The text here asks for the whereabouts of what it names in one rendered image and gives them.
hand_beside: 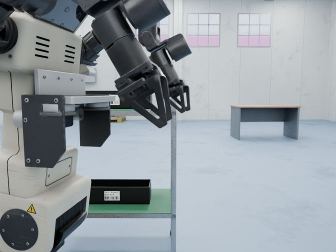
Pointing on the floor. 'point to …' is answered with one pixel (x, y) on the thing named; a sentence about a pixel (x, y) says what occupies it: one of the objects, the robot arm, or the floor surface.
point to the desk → (257, 114)
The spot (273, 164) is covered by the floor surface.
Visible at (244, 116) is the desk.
